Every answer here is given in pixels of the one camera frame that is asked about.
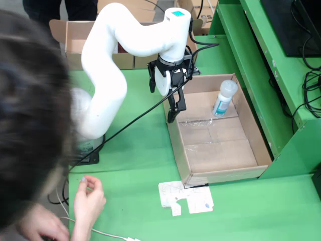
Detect operator dark haired head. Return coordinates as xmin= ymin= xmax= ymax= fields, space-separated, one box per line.
xmin=0 ymin=10 xmax=77 ymax=226

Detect printed brown cardboard box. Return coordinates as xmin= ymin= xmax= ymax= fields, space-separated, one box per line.
xmin=175 ymin=0 xmax=219 ymax=35

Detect operator hand painted nails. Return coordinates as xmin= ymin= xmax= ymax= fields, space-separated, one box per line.
xmin=74 ymin=175 xmax=107 ymax=223
xmin=17 ymin=203 xmax=71 ymax=241

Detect thin black cable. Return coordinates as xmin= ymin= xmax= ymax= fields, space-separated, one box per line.
xmin=195 ymin=0 xmax=218 ymax=20

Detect white cable with plug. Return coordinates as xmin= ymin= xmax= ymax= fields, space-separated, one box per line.
xmin=56 ymin=188 xmax=142 ymax=241

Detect tangle of black cables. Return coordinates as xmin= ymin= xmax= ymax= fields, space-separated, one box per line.
xmin=292 ymin=37 xmax=321 ymax=126

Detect black camera cable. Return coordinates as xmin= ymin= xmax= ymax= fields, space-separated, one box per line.
xmin=188 ymin=17 xmax=220 ymax=55

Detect black monitor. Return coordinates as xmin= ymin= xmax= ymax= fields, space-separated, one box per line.
xmin=260 ymin=0 xmax=321 ymax=58

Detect scribbled flat cardboard piece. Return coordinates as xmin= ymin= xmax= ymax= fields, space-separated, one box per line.
xmin=157 ymin=180 xmax=215 ymax=217

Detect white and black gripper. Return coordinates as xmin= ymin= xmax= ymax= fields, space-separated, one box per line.
xmin=147 ymin=58 xmax=188 ymax=124

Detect green metal shelf unit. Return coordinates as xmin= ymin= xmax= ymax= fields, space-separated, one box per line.
xmin=209 ymin=0 xmax=321 ymax=180

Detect shallow cardboard tray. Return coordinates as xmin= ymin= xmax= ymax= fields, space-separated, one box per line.
xmin=162 ymin=73 xmax=273 ymax=186

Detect white bottle with teal label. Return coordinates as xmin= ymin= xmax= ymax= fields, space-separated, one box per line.
xmin=212 ymin=79 xmax=238 ymax=118

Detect operator bare forearm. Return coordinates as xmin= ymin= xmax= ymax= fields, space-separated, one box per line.
xmin=71 ymin=218 xmax=94 ymax=241

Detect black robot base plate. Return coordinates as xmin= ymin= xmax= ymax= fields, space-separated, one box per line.
xmin=71 ymin=135 xmax=106 ymax=166

